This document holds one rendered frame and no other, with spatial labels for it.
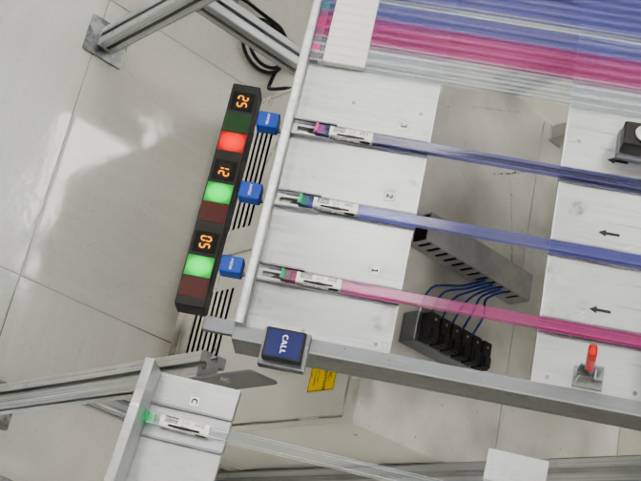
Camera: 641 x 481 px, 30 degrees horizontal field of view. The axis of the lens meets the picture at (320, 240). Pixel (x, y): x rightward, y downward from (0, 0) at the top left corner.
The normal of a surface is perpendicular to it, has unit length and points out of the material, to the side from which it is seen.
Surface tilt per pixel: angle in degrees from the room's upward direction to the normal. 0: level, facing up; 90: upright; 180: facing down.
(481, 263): 0
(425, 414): 0
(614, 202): 44
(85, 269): 0
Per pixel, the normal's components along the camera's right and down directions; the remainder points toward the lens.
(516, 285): 0.66, -0.17
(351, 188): -0.02, -0.40
